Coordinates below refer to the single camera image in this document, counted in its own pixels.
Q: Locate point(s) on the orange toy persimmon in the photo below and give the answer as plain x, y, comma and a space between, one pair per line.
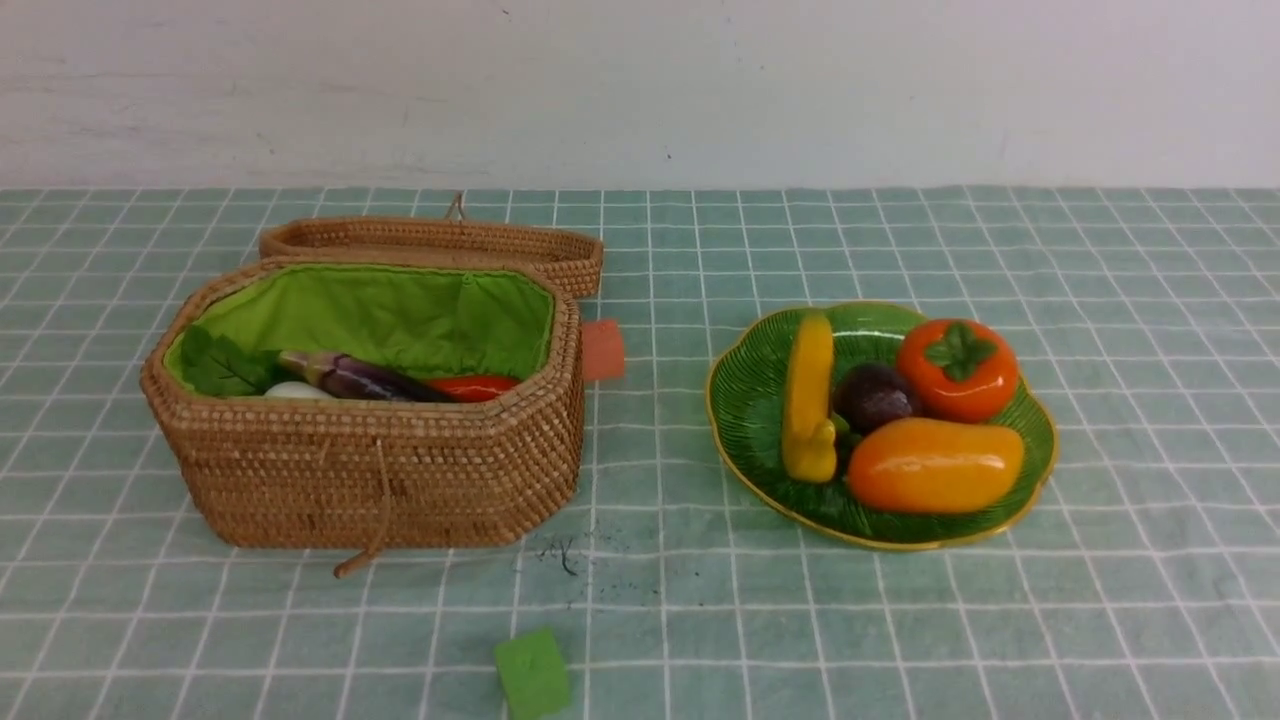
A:
961, 370

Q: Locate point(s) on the yellow toy banana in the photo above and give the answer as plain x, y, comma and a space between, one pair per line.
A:
809, 436

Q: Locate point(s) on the purple toy mangosteen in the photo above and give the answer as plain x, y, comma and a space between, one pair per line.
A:
872, 395

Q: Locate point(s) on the green checkered tablecloth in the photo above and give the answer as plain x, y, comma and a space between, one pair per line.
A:
1143, 585

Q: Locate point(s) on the white toy radish with leaves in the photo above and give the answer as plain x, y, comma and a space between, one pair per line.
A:
215, 366

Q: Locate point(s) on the orange yellow toy mango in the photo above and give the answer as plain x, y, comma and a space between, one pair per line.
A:
918, 465

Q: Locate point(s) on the dark purple toy eggplant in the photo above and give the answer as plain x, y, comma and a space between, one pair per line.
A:
346, 376

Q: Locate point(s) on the woven wicker basket green lining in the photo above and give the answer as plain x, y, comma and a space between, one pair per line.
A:
335, 474

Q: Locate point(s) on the orange foam block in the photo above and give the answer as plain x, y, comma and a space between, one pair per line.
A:
603, 351

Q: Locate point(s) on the woven wicker basket lid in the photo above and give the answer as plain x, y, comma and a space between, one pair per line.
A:
570, 259

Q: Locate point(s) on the green foam cube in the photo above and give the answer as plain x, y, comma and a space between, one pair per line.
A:
532, 674

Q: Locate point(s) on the orange toy carrot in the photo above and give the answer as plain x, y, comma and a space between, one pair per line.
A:
473, 389

